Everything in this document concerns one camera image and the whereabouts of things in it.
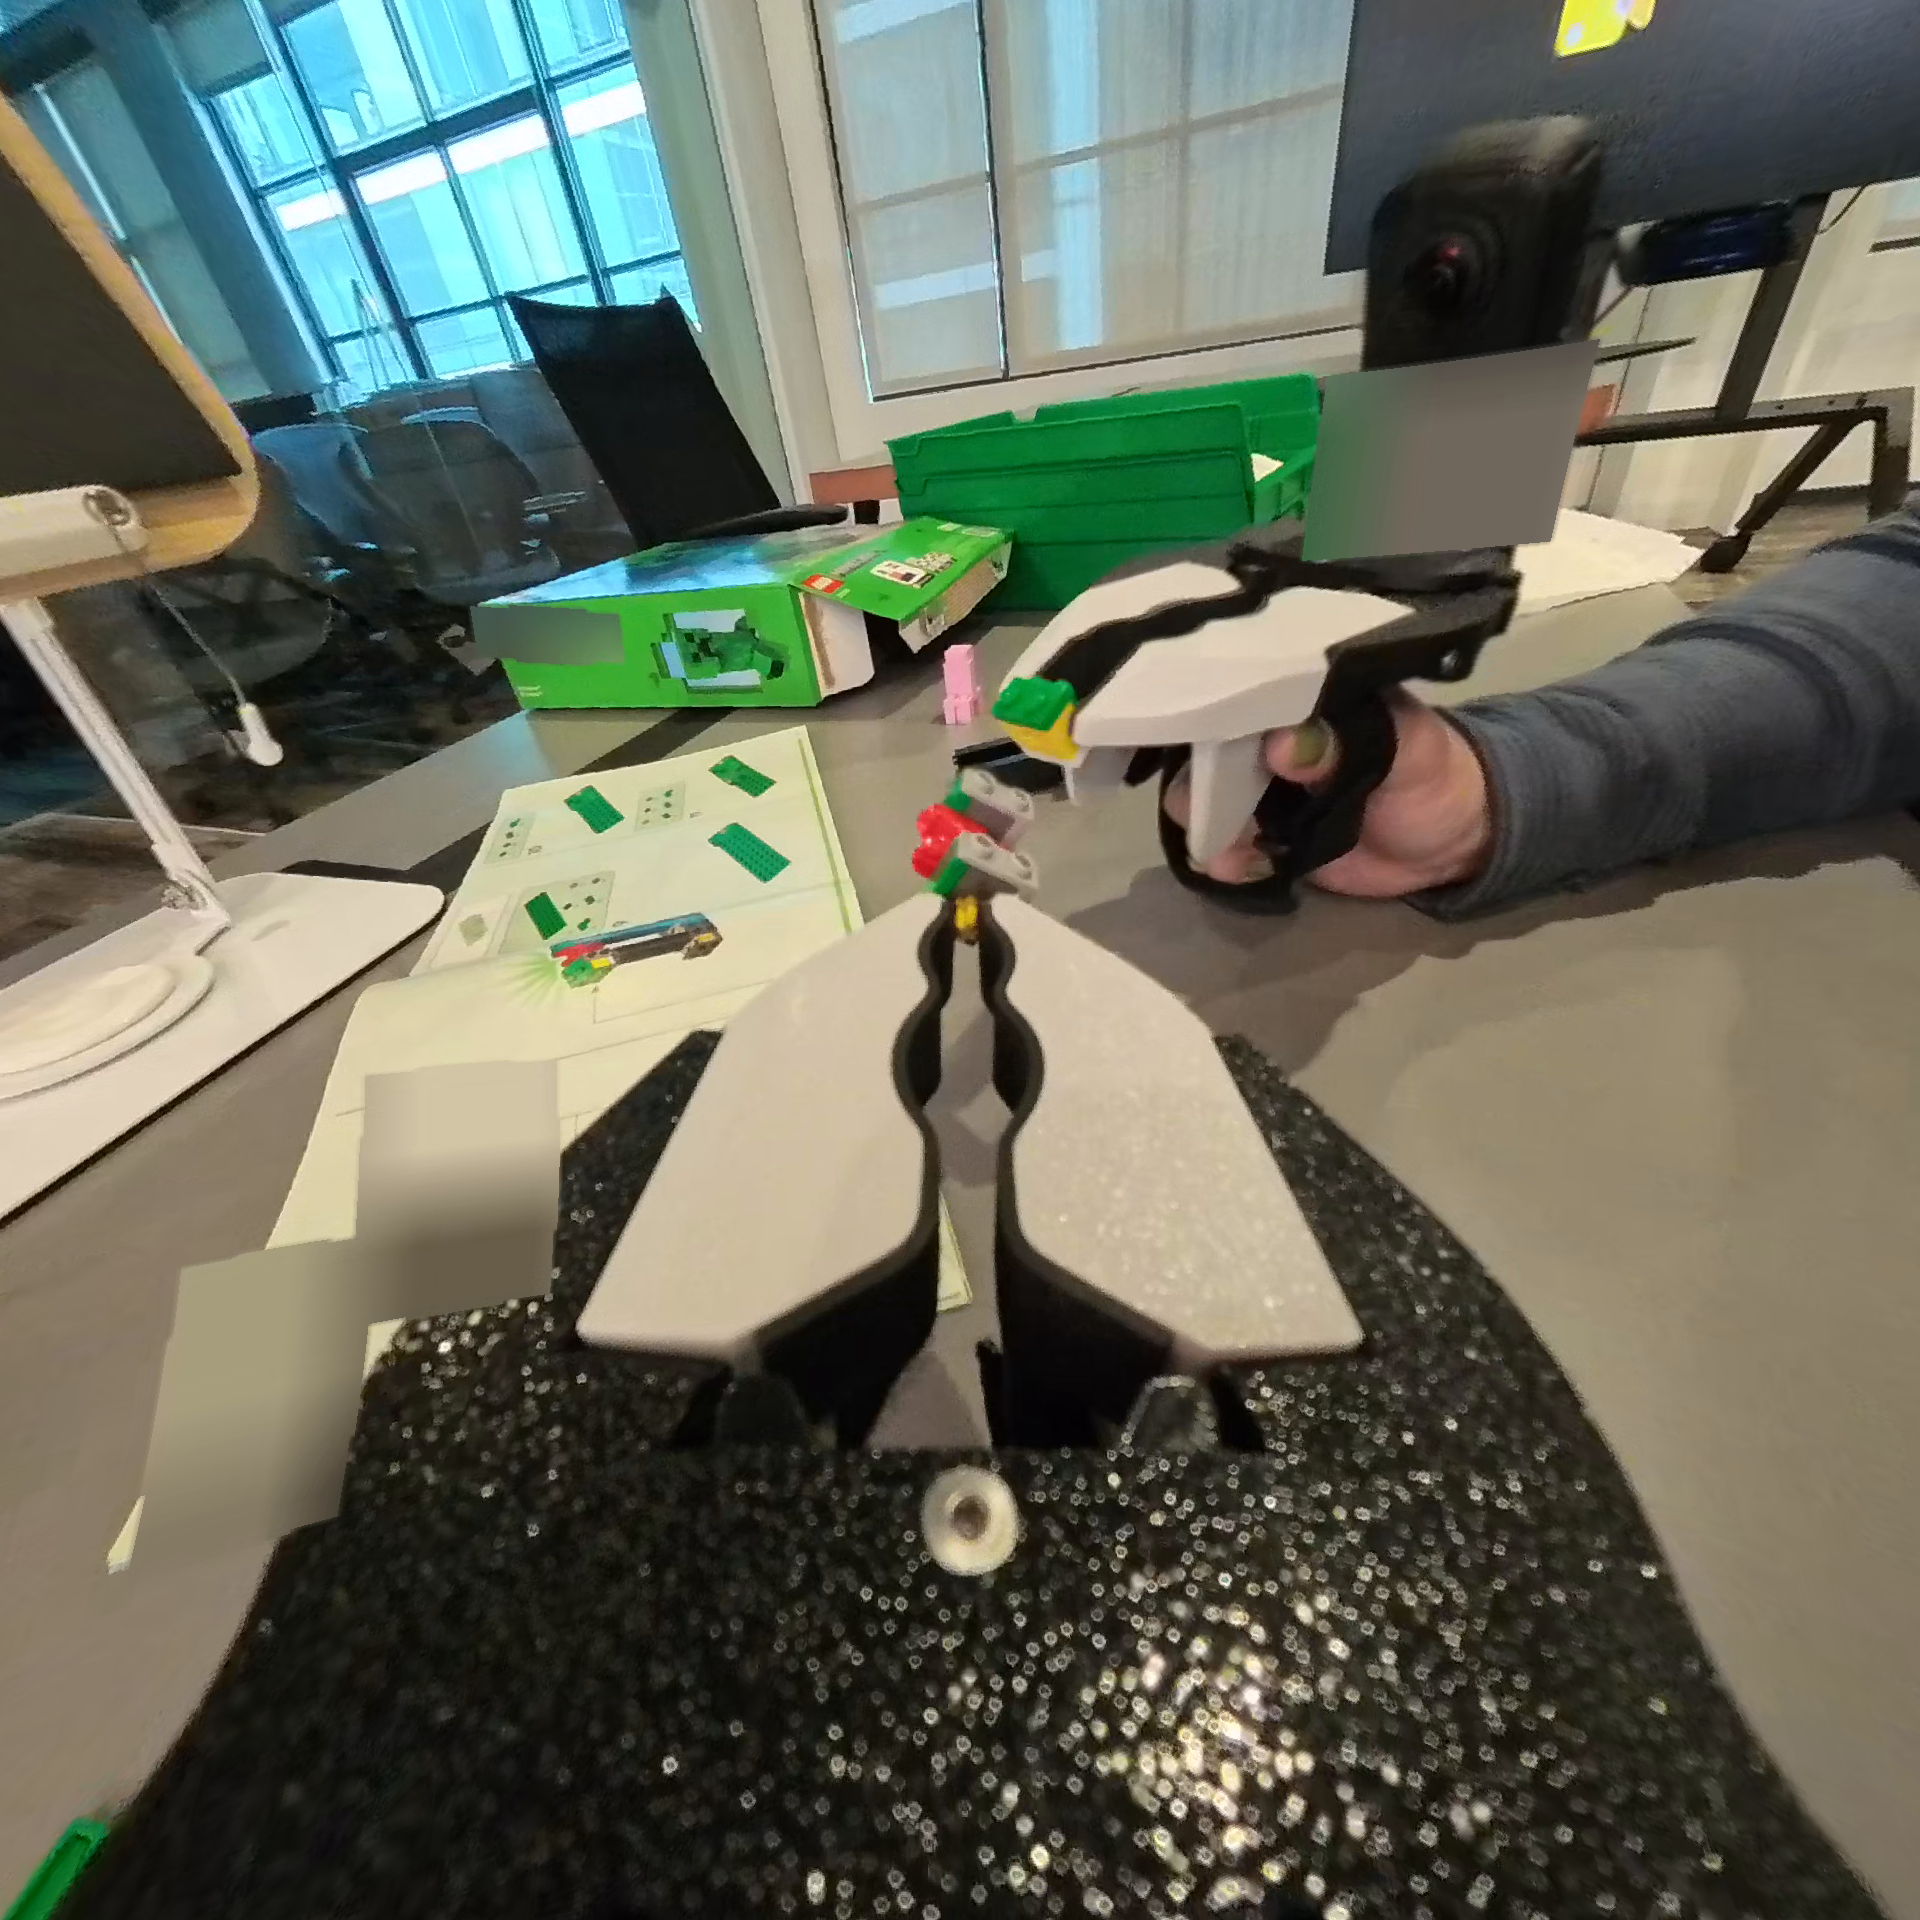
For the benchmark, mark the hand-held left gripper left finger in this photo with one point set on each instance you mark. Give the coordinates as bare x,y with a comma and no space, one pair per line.
764,1170

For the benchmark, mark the grey office chair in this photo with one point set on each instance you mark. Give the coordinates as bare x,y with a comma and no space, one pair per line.
389,495

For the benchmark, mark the pink toy figure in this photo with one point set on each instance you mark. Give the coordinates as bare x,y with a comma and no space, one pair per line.
964,687

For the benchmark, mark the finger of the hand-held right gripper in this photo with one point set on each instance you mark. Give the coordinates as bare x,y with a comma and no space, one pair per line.
1231,675
1109,615

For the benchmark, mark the toy brick instruction booklet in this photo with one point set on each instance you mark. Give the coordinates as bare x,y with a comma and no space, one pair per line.
675,839

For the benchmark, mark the grey red toy brick assembly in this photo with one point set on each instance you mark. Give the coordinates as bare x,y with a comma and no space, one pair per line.
975,839

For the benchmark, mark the green cardboard box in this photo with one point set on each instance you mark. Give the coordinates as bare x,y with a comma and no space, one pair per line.
721,623

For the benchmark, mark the black screen stand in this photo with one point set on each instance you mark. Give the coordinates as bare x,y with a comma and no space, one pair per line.
1787,405

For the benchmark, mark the black office chair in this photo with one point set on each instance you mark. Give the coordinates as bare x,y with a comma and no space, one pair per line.
646,405

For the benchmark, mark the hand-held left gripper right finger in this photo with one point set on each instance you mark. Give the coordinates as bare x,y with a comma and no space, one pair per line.
1186,1170

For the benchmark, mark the green plastic bin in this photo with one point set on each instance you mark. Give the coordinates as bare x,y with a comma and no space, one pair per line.
1081,480

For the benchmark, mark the white paper sheet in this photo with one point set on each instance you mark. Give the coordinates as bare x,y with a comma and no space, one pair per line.
1622,546

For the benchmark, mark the green yellow toy brick piece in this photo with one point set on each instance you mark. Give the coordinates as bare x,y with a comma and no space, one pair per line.
1039,717

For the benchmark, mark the large dark screen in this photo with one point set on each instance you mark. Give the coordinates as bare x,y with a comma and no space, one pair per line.
1724,105

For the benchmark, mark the green plastic piece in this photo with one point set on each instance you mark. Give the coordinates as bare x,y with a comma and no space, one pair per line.
54,1875

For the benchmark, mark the grey desk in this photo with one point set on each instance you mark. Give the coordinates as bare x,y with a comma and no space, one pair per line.
1575,1125

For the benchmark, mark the person's right forearm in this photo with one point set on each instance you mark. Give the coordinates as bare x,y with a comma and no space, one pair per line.
1695,704

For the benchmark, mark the white adjustable stand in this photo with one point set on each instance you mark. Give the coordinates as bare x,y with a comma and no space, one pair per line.
182,975

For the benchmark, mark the wood-edged dark panel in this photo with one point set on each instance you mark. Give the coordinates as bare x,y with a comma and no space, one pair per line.
90,346

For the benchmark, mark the black toy brick plate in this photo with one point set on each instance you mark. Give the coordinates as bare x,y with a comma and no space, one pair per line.
998,745

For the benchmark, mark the yellow sticker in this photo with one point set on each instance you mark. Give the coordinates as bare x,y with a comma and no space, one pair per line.
1603,23

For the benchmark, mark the person's right hand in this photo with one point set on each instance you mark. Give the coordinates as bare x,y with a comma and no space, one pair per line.
1426,809

